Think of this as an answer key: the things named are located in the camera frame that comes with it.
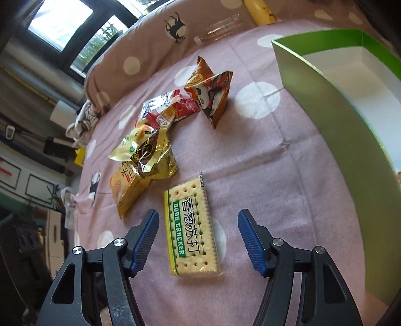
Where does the soda cracker pack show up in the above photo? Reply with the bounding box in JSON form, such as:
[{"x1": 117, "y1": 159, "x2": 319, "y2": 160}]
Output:
[{"x1": 164, "y1": 175, "x2": 221, "y2": 277}]

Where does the orange rice cracker bag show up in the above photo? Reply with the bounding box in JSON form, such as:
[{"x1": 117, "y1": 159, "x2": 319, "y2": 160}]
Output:
[{"x1": 110, "y1": 162, "x2": 151, "y2": 219}]

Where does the gold foil snack packet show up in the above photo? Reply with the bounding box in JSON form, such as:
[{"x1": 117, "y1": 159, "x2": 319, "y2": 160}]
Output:
[{"x1": 131, "y1": 126, "x2": 178, "y2": 179}]

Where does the yellow box on floor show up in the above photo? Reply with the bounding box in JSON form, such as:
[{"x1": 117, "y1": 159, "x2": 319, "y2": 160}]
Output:
[{"x1": 74, "y1": 147, "x2": 86, "y2": 167}]

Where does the pink polka dot bedsheet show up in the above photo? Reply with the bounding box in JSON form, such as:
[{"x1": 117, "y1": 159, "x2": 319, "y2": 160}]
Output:
[{"x1": 75, "y1": 20, "x2": 387, "y2": 325}]

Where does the light green snack packet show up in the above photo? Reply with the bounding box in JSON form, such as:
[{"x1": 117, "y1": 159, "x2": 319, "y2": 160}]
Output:
[{"x1": 108, "y1": 124, "x2": 154, "y2": 162}]

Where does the striped white cloth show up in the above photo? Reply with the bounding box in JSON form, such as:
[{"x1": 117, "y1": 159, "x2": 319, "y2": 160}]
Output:
[{"x1": 65, "y1": 100, "x2": 102, "y2": 148}]

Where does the green white cardboard box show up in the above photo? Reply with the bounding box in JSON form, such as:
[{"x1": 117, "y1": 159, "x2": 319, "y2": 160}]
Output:
[{"x1": 272, "y1": 29, "x2": 400, "y2": 304}]

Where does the panda triangular snack bag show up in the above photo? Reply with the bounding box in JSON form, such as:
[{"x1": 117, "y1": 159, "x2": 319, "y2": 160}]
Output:
[{"x1": 184, "y1": 56, "x2": 233, "y2": 129}]

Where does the clear plastic bottle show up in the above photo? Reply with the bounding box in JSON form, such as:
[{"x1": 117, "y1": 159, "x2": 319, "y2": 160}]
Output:
[{"x1": 194, "y1": 14, "x2": 246, "y2": 46}]

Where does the brown polka dot bolster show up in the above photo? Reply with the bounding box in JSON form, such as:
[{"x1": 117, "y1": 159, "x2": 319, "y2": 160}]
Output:
[{"x1": 84, "y1": 1, "x2": 379, "y2": 113}]

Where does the yellow bottle red cap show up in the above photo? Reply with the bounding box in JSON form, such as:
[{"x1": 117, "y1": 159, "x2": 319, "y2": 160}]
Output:
[{"x1": 243, "y1": 0, "x2": 277, "y2": 26}]

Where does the black window frame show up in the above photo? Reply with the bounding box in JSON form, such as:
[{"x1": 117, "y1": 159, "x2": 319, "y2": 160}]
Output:
[{"x1": 16, "y1": 0, "x2": 146, "y2": 83}]

